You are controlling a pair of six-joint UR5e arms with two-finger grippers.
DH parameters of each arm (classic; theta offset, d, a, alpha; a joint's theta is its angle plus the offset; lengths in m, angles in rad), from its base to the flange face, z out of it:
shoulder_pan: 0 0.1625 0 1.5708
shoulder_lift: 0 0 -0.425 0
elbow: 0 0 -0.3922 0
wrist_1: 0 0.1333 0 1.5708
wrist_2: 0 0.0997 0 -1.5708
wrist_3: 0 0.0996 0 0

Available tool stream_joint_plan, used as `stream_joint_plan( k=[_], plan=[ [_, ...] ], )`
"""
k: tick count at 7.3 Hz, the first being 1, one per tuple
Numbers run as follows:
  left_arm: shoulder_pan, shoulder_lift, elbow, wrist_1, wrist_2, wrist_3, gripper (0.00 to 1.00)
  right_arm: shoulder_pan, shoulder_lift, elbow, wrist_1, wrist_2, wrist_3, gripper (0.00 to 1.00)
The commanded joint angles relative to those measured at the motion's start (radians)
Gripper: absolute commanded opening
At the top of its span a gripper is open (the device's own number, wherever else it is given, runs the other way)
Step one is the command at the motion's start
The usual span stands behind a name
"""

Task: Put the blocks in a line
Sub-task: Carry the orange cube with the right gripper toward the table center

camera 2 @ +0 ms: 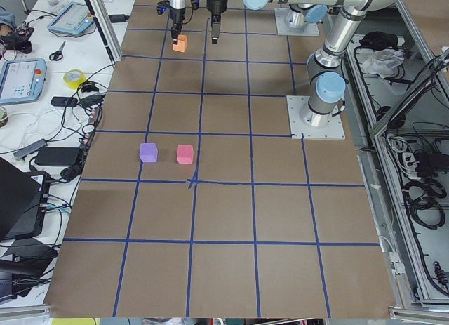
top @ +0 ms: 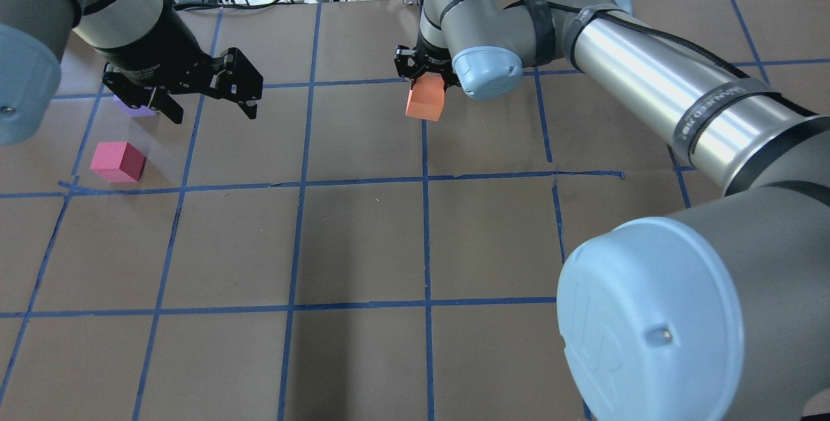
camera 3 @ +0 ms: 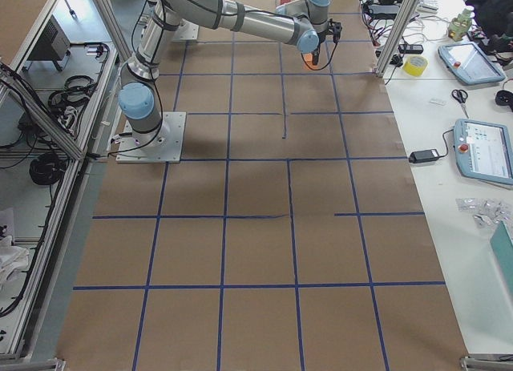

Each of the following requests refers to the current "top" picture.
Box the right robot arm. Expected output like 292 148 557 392
425 0 828 420

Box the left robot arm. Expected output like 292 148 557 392
1 0 264 146

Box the red foam cube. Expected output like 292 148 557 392
89 141 147 184

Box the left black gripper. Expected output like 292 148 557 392
102 9 264 125

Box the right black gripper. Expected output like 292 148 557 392
394 36 460 89

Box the purple foam cube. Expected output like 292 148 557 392
113 95 158 117

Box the orange foam cube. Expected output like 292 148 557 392
405 73 445 122

